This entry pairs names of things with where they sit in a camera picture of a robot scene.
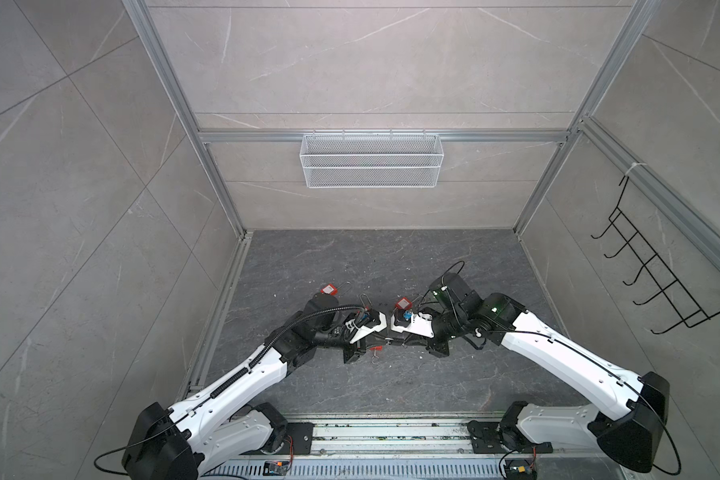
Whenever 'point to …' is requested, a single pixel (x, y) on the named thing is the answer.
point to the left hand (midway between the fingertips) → (383, 332)
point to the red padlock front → (375, 349)
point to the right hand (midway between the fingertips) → (409, 334)
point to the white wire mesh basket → (371, 161)
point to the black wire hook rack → (670, 288)
